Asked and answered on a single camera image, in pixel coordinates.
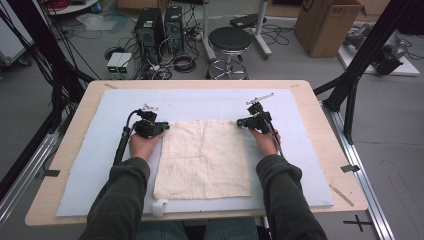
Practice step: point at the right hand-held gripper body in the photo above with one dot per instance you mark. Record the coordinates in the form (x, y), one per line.
(261, 121)

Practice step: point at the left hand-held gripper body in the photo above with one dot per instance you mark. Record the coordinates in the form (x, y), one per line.
(145, 128)

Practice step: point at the cream cloth with egg print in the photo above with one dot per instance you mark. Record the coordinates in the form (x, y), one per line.
(203, 160)

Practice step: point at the person's left hand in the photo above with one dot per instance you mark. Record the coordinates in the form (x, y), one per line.
(143, 148)

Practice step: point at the person's right hand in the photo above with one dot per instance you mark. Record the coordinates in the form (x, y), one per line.
(268, 143)

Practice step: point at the white foam mat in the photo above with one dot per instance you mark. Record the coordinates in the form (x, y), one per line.
(206, 103)

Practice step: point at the light wooden table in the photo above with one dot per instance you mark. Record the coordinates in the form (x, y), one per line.
(320, 126)

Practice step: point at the white power supply unit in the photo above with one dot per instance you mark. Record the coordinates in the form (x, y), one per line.
(126, 64)
(113, 63)

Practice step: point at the black round stool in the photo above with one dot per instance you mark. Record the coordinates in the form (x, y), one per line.
(230, 39)

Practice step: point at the white stand leg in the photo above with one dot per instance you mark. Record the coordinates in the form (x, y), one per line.
(261, 30)
(207, 36)

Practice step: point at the large black computer tower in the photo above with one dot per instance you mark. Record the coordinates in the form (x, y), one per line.
(148, 30)

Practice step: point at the slim black computer tower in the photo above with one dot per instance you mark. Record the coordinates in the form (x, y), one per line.
(174, 28)

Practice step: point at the white object under table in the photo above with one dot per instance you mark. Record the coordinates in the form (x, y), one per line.
(265, 222)

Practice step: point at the black tape strip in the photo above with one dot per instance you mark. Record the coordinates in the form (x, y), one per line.
(51, 173)
(350, 168)

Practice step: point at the flat black device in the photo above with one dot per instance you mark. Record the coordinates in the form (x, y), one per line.
(246, 20)

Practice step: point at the person's left leg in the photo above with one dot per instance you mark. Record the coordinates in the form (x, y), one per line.
(163, 231)

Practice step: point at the person's leg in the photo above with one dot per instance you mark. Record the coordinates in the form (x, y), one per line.
(231, 230)
(163, 231)

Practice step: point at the person's right leg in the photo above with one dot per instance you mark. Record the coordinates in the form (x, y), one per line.
(231, 230)

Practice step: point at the thin wooden stick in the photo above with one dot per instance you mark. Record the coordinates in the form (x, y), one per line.
(341, 195)

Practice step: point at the brown cardboard box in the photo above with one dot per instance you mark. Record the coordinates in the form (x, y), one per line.
(325, 30)

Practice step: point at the clear plastic bag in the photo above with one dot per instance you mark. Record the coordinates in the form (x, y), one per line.
(96, 21)

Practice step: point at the round white table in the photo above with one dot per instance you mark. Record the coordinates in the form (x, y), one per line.
(76, 7)

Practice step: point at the black tape cross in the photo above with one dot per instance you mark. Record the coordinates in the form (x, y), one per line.
(357, 222)

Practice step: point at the grey and black machine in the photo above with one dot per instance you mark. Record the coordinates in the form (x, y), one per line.
(388, 58)

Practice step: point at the white floor board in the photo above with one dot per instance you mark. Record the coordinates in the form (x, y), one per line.
(408, 68)

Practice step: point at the silver aluminium rail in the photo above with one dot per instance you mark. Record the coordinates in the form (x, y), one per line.
(26, 170)
(360, 180)

